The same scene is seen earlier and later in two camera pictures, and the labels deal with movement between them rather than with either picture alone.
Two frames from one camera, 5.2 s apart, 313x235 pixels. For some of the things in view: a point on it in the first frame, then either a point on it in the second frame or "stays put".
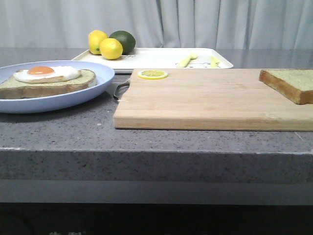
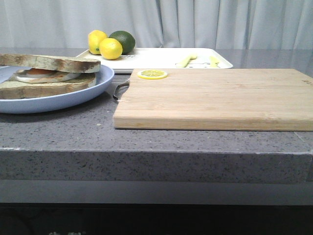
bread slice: [11, 88] stays put
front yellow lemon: [111, 48] stays put
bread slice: [295, 84] to [50, 63]
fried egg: [43, 74] stays put
